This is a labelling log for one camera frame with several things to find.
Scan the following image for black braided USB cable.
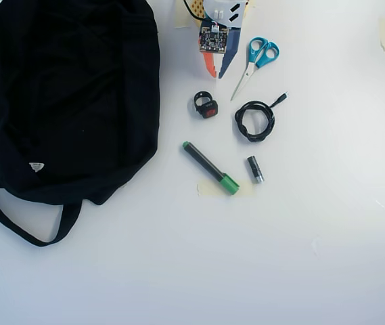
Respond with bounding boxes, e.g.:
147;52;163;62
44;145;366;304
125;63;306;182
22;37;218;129
234;91;289;144

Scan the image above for black fabric bag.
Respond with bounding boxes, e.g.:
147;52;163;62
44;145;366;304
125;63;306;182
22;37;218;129
0;0;162;248

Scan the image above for black marker green cap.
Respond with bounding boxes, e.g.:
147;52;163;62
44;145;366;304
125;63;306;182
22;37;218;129
181;140;241;196

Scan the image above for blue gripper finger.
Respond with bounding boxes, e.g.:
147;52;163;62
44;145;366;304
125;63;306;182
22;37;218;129
217;53;236;80

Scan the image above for teal handled scissors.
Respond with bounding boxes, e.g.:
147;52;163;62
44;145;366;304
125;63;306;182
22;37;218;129
229;37;280;102

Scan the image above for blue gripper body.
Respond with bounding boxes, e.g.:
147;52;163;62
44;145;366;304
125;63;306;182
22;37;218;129
227;27;241;58

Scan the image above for wide beige tape strip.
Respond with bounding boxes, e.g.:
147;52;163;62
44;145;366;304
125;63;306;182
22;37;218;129
196;180;256;198

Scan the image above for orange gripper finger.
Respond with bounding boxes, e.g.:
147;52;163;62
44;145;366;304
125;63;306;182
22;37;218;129
201;52;219;80

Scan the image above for black bike light red lens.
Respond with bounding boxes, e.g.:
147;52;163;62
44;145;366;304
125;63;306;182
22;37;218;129
193;90;219;120

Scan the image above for camera circuit board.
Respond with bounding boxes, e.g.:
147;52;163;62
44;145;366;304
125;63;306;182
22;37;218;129
198;19;230;56

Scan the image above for black camera cable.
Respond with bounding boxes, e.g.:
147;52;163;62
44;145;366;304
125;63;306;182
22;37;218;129
182;0;204;20

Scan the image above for small black battery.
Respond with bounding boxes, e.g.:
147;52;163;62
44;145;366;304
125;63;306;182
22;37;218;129
246;155;265;185

